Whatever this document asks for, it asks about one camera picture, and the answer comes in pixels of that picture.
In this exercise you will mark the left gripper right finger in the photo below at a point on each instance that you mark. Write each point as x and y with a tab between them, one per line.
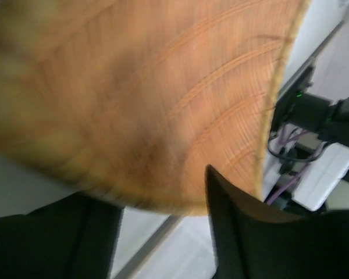
254	240

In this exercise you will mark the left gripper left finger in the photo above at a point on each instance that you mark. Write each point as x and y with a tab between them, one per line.
74	237

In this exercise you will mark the orange woven triangular basket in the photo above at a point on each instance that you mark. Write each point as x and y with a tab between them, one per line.
129	101

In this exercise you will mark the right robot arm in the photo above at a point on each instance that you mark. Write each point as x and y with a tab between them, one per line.
316	114

